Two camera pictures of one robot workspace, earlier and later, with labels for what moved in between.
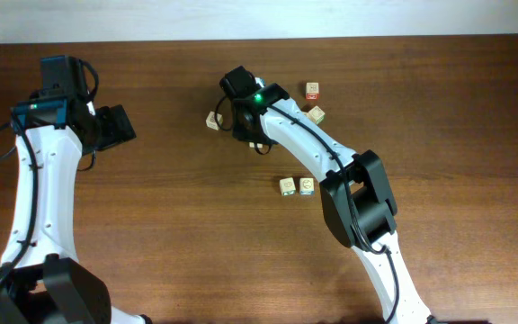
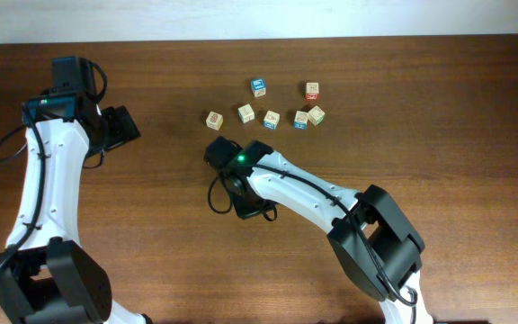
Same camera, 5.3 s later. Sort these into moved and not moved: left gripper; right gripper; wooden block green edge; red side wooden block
Moved: right gripper
Not moved: red side wooden block; left gripper; wooden block green edge
